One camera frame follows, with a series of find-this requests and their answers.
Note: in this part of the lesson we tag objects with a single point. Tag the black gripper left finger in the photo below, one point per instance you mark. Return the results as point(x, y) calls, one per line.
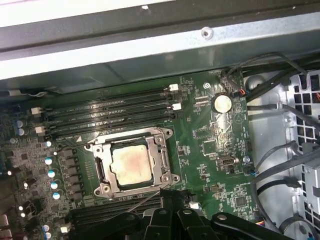
point(155, 225)

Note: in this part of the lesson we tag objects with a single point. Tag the open black PC case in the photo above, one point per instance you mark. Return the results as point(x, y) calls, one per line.
point(175, 45)

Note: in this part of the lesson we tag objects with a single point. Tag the round coin battery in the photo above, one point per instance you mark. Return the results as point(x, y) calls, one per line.
point(222, 103)

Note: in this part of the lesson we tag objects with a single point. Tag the silver CPU chip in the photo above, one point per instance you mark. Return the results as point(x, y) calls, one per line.
point(131, 165)

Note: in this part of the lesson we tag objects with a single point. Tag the RAM slot with black latches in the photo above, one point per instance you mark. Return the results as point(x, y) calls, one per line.
point(110, 126)
point(112, 207)
point(112, 106)

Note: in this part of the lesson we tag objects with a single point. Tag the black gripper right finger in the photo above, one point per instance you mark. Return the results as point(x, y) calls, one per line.
point(195, 227)

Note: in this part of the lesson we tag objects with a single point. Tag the internal USB port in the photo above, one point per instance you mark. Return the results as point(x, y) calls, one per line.
point(226, 161)

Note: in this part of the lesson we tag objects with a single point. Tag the CPU socket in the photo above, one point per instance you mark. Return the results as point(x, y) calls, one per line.
point(166, 133)

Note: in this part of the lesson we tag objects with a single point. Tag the green motherboard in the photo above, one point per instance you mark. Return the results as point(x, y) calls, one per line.
point(200, 180)

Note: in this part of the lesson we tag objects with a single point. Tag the RAM slot with white latches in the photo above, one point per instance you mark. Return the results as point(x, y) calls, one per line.
point(176, 107)
point(100, 220)
point(173, 87)

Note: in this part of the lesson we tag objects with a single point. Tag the thin metal locking lever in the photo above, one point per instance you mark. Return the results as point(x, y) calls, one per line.
point(145, 201)
point(72, 148)

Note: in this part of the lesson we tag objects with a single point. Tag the silver metal drive cage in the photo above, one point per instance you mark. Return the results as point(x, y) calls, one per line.
point(272, 125)

